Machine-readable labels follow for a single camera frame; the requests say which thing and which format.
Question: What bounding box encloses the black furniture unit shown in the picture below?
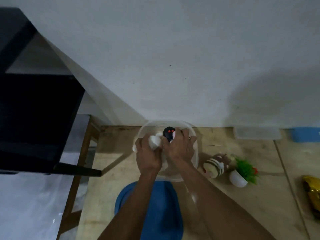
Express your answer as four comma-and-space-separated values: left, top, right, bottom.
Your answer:
0, 7, 103, 177

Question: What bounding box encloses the person's right forearm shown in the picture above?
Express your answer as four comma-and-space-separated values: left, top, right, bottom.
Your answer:
174, 159, 270, 240

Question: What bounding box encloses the white plastic sheet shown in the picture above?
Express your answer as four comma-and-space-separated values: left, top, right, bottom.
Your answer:
0, 147, 88, 240

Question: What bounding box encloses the gold shiny object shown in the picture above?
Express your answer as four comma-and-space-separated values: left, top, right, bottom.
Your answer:
302, 175, 320, 218

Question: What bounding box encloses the brown striped plush toy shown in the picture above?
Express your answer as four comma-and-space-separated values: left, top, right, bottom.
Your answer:
202, 153, 232, 179

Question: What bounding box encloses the person's left hand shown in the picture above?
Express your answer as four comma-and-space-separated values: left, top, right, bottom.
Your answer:
135, 137, 164, 175

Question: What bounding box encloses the black and white plush toy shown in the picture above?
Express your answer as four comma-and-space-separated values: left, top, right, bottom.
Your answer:
132, 126, 178, 171

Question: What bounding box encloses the person's right hand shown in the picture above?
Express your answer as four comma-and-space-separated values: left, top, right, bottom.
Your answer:
162, 128, 197, 168

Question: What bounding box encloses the light blue plastic lid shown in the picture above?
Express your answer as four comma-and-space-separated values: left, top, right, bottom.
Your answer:
290, 127, 320, 143

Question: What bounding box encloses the brown wooden frame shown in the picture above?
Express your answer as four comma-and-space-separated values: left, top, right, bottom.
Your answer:
56, 114, 102, 240

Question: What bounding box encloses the person's left forearm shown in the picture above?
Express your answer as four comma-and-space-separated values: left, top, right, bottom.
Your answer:
97, 170, 161, 240

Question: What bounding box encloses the small plant in white pot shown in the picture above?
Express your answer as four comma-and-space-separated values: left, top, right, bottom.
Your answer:
229, 157, 259, 188

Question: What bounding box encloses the clear rectangular plastic container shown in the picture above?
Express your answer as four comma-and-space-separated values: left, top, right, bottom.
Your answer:
233, 125, 282, 140

